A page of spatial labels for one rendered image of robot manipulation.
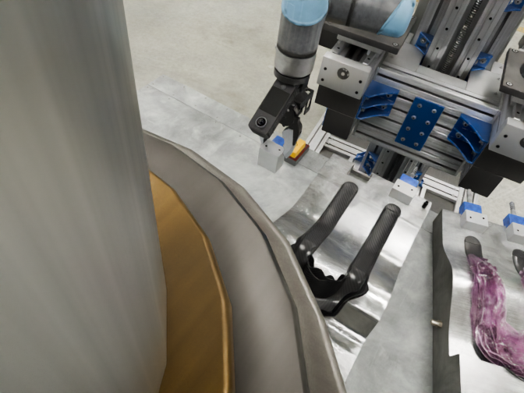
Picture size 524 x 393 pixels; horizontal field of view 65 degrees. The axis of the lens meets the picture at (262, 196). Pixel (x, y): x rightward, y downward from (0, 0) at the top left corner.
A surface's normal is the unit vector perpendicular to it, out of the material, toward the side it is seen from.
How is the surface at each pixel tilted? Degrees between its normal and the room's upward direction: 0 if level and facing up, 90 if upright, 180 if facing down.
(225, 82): 0
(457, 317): 15
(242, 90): 0
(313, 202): 2
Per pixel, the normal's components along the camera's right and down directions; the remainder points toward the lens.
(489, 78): 0.11, -0.63
